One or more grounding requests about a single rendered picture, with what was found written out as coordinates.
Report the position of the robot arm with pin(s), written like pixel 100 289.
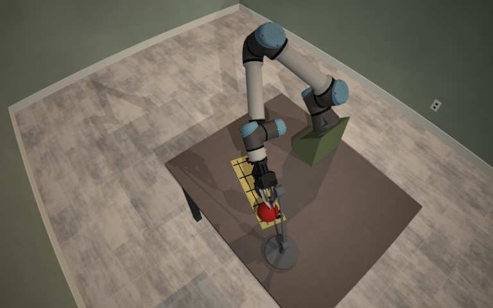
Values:
pixel 270 40

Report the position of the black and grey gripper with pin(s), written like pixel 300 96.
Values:
pixel 264 179

